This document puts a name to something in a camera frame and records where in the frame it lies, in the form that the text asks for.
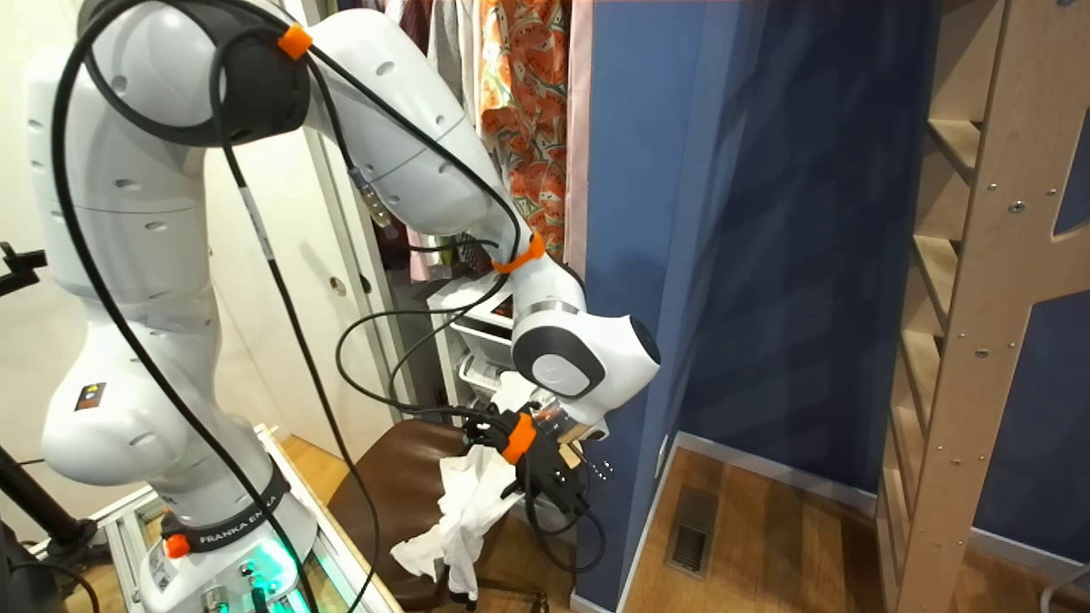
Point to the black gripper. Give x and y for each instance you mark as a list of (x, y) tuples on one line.
[(563, 453)]

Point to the white shirt with black collar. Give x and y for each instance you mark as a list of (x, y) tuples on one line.
[(464, 523)]

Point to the white robot base cart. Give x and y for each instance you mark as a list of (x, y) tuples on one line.
[(299, 478)]

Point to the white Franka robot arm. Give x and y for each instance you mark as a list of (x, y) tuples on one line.
[(125, 173)]

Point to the pink hanging shirt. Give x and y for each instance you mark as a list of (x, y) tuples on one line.
[(421, 266)]

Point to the white closet door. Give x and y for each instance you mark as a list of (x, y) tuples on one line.
[(260, 376)]

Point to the white dotted shirt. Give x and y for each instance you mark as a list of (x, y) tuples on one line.
[(461, 46)]

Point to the dark floor vent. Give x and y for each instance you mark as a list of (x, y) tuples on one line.
[(693, 529)]

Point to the white drawer unit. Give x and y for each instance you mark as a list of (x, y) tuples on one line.
[(454, 298)]

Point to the teal electronic device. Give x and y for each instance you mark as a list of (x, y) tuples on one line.
[(266, 575)]

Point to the wooden ladder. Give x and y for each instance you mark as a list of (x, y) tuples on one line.
[(975, 341)]

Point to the black camera stand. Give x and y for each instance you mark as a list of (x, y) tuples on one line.
[(20, 266)]

